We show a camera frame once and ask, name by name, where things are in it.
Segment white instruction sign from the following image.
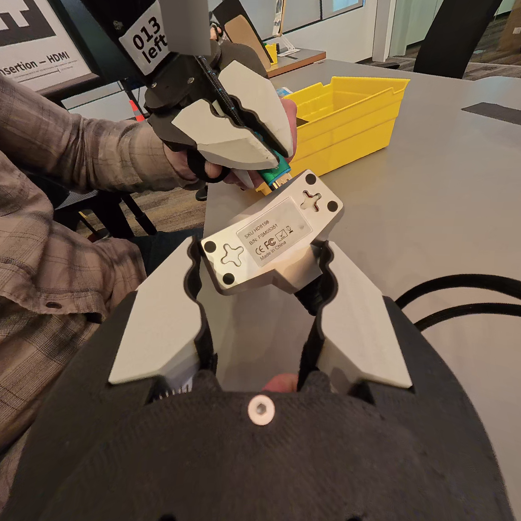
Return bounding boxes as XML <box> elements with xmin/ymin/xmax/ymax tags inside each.
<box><xmin>0</xmin><ymin>0</ymin><xmax>93</xmax><ymax>93</ymax></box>

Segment black braided switch cable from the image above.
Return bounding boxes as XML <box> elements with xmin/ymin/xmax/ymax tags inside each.
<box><xmin>296</xmin><ymin>275</ymin><xmax>521</xmax><ymax>381</ymax></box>

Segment person's legs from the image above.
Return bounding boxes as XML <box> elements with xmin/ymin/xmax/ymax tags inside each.
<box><xmin>134</xmin><ymin>226</ymin><xmax>205</xmax><ymax>278</ymax></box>

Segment black office chair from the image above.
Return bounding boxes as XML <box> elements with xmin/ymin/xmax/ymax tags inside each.
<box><xmin>413</xmin><ymin>0</ymin><xmax>504</xmax><ymax>80</ymax></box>

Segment green-plug braided HDMI cable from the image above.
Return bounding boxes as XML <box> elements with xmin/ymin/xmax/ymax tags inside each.
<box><xmin>195</xmin><ymin>55</ymin><xmax>293</xmax><ymax>193</ymax></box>

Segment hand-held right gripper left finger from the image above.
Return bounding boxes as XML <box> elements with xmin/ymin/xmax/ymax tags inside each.
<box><xmin>107</xmin><ymin>239</ymin><xmax>217</xmax><ymax>394</ymax></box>

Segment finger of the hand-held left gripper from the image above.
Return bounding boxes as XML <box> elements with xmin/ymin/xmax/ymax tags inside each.
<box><xmin>170</xmin><ymin>99</ymin><xmax>282</xmax><ymax>169</ymax></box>
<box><xmin>219</xmin><ymin>59</ymin><xmax>294</xmax><ymax>158</ymax></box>

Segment wheeled cardboard box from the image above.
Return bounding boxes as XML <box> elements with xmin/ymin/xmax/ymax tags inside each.
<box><xmin>497</xmin><ymin>12</ymin><xmax>521</xmax><ymax>53</ymax></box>

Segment person's left forearm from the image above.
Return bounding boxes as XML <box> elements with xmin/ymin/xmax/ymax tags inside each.
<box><xmin>0</xmin><ymin>75</ymin><xmax>192</xmax><ymax>192</ymax></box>

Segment clear acrylic sign holder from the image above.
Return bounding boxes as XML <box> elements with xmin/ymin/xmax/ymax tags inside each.
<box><xmin>272</xmin><ymin>0</ymin><xmax>303</xmax><ymax>58</ymax></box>

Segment brown cardboard sheet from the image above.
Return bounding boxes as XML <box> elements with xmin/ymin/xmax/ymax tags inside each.
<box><xmin>224</xmin><ymin>14</ymin><xmax>274</xmax><ymax>71</ymax></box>

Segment black monitor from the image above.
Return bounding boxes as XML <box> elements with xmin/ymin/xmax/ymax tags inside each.
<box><xmin>51</xmin><ymin>0</ymin><xmax>141</xmax><ymax>96</ymax></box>

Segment wood-edged office desk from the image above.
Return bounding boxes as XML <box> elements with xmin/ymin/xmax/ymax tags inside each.
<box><xmin>266</xmin><ymin>48</ymin><xmax>327</xmax><ymax>79</ymax></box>

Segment person's left hand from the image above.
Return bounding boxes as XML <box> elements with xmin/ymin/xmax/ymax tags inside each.
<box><xmin>163</xmin><ymin>98</ymin><xmax>298</xmax><ymax>191</ymax></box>

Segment yellow plastic bin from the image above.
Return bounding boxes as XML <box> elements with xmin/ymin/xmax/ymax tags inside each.
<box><xmin>254</xmin><ymin>75</ymin><xmax>411</xmax><ymax>196</ymax></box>

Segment silver HDMI switch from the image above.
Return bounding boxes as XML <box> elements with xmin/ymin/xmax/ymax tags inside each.
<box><xmin>201</xmin><ymin>170</ymin><xmax>344</xmax><ymax>296</ymax></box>

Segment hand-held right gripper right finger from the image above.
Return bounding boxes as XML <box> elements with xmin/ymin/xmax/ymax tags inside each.
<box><xmin>298</xmin><ymin>240</ymin><xmax>412</xmax><ymax>395</ymax></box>

